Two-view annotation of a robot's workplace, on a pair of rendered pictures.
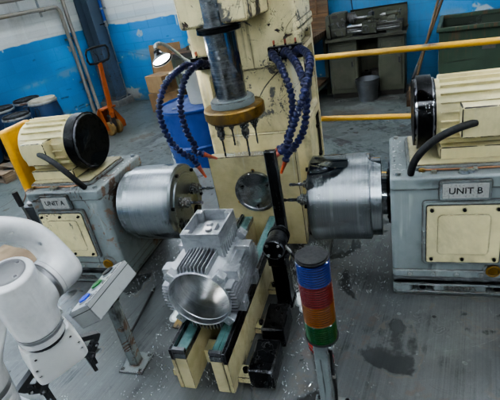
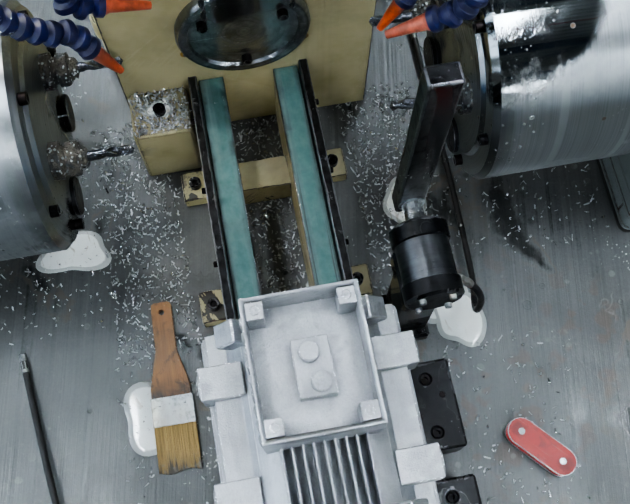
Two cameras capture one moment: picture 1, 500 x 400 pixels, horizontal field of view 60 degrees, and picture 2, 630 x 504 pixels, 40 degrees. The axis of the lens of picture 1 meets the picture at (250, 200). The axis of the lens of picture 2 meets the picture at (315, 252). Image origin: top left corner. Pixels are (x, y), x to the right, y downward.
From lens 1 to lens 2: 86 cm
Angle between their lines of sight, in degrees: 48
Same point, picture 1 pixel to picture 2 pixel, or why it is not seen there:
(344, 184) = (602, 80)
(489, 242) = not seen: outside the picture
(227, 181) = (147, 15)
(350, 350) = (590, 418)
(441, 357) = not seen: outside the picture
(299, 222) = (354, 67)
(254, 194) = (237, 36)
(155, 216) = (2, 243)
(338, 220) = (564, 157)
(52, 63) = not seen: outside the picture
